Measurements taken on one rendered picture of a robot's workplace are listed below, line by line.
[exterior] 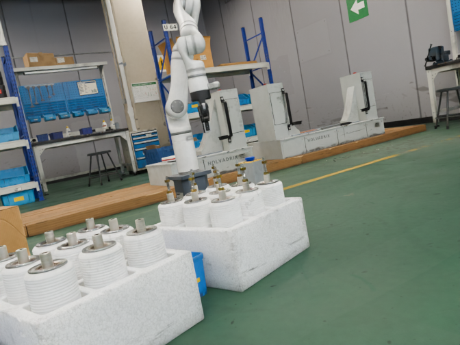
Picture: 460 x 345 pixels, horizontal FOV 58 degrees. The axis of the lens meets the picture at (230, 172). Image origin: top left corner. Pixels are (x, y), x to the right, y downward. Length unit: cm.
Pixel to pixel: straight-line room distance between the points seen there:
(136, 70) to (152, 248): 691
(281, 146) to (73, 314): 325
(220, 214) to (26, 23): 899
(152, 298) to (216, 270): 31
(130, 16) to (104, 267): 729
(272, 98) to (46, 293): 334
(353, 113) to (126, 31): 458
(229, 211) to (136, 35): 693
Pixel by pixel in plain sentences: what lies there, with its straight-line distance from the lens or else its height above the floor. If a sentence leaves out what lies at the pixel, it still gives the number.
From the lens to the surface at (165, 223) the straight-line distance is 139.
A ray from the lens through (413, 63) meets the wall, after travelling 685.
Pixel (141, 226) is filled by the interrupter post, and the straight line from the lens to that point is 103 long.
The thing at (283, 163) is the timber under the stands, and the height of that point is 5.
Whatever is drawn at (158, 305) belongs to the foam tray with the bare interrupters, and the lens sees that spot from 100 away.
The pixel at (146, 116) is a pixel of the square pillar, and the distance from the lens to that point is 772.
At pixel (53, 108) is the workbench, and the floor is 127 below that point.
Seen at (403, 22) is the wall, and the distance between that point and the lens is 695.
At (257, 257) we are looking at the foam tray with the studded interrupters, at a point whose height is 7.
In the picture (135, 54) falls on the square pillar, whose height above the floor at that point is 206.
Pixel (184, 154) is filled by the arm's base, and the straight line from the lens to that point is 175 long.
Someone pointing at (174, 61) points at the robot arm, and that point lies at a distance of 178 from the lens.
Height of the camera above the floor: 46
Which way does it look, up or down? 6 degrees down
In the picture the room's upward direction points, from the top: 11 degrees counter-clockwise
